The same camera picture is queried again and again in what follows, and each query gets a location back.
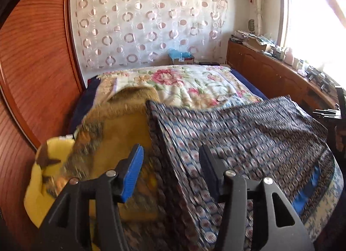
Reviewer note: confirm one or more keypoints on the wooden louvred wardrobe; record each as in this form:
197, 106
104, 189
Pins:
35, 51

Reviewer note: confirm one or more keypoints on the wooden framed window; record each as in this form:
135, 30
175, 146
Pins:
310, 24

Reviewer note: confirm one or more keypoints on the cardboard box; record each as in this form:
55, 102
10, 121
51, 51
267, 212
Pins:
183, 61

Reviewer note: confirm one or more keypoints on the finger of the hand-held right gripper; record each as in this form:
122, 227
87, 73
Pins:
328, 113

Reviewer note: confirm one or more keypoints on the yellow-brown cloth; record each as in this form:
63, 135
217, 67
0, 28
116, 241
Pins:
113, 132

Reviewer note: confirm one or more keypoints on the pink thermos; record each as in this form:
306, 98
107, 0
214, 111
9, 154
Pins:
289, 56

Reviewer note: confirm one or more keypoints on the navy circle-patterned shirt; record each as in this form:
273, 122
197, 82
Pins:
229, 137

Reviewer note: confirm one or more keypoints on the yellow plush pillow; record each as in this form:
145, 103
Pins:
40, 186

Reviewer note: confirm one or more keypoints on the black gadget with legs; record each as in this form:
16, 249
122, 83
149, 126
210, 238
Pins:
326, 85
314, 75

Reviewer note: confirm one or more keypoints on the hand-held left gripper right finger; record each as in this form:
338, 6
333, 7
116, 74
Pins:
212, 175

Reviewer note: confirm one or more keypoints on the sheer circle-patterned curtain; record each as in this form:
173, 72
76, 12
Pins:
148, 24

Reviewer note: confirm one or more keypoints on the pile of papers and cloth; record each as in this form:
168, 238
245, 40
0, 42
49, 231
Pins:
251, 41

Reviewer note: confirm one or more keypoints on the oval grey wall ornament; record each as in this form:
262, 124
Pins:
251, 24

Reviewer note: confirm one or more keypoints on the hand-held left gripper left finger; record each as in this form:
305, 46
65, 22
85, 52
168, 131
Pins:
132, 175

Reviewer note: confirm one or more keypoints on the floral quilt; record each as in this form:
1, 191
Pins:
175, 83

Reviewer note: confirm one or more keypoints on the beige window curtain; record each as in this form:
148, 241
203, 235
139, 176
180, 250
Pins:
258, 2

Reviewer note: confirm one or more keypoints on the long wooden cabinet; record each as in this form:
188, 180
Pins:
259, 64

